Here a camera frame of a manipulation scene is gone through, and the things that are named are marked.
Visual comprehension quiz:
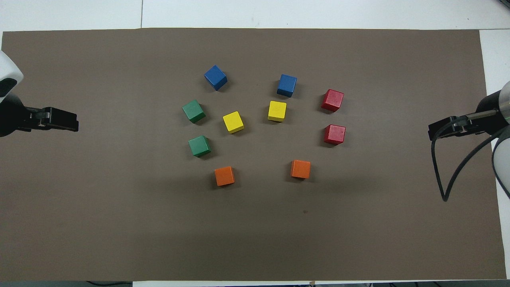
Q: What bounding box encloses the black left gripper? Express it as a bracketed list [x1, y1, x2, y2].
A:
[0, 94, 79, 138]

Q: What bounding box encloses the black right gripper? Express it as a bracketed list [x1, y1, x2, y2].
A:
[428, 91, 504, 141]

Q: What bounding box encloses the red wooden cube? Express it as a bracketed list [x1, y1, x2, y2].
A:
[321, 89, 344, 112]
[324, 124, 346, 145]

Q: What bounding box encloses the green wooden cube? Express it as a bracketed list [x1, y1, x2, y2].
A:
[188, 136, 211, 157]
[182, 100, 206, 124]

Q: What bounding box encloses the orange wooden cube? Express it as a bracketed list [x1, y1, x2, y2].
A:
[214, 166, 235, 187]
[290, 160, 311, 179]

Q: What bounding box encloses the blue wooden cube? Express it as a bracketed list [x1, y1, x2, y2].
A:
[277, 74, 297, 98]
[204, 65, 228, 91]

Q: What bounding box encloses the yellow wooden cube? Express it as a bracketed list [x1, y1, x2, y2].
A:
[222, 111, 245, 134]
[268, 101, 287, 122]

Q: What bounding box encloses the brown paper table mat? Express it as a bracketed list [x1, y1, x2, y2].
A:
[0, 28, 507, 282]

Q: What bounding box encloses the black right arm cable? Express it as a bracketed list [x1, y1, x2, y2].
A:
[431, 110, 499, 202]

